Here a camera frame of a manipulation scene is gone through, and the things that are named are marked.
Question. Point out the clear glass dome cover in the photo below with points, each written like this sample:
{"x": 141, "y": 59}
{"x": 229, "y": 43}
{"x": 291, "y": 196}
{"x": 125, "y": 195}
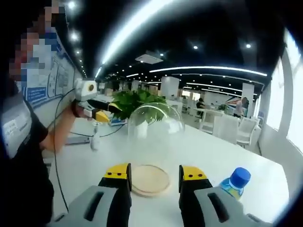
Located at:
{"x": 156, "y": 137}

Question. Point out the person in black shirt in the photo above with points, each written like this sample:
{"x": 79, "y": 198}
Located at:
{"x": 23, "y": 186}

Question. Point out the small white bottle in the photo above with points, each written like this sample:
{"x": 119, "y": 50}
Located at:
{"x": 95, "y": 139}

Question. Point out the blue box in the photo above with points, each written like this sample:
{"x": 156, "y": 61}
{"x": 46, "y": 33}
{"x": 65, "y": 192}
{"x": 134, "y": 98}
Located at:
{"x": 118, "y": 122}

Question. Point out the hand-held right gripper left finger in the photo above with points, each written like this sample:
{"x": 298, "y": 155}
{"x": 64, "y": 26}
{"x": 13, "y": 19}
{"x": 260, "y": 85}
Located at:
{"x": 75, "y": 211}

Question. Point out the long ceiling strip light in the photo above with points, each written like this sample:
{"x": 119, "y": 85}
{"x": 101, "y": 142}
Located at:
{"x": 132, "y": 30}

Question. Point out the white pillar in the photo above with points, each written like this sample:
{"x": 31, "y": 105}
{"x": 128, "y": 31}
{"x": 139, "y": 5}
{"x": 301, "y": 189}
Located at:
{"x": 170, "y": 87}

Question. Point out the blue-capped Mizone bottle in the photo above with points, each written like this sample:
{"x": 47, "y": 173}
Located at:
{"x": 236, "y": 182}

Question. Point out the green potted plant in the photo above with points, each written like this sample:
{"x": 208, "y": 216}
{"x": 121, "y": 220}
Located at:
{"x": 132, "y": 101}

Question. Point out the flat grey device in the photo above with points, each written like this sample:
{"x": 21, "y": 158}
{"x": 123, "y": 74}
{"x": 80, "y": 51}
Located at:
{"x": 78, "y": 140}

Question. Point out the thin ceiling strip light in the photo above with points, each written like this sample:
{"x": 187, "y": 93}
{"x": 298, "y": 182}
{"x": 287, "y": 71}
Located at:
{"x": 208, "y": 69}

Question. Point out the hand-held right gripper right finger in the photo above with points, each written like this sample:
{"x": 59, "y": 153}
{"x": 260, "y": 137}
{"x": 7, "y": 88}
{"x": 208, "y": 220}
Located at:
{"x": 203, "y": 208}

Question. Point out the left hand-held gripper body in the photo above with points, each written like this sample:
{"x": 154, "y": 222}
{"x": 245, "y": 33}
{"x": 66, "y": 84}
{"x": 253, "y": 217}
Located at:
{"x": 82, "y": 91}

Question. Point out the white office chair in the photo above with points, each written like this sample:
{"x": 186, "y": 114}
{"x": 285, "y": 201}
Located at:
{"x": 248, "y": 132}

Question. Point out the ceiling air conditioner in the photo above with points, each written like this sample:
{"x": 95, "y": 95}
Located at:
{"x": 149, "y": 57}

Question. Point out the round wooden base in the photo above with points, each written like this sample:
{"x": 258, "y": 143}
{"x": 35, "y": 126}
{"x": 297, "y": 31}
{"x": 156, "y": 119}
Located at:
{"x": 151, "y": 179}

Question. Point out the person's left hand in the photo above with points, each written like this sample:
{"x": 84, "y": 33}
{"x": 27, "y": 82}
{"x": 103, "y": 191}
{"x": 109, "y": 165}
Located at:
{"x": 77, "y": 108}

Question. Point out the blue wall poster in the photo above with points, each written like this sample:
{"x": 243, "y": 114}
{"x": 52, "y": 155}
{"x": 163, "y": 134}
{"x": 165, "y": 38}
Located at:
{"x": 42, "y": 89}

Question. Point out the white desk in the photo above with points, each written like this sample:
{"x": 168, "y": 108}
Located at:
{"x": 220, "y": 127}

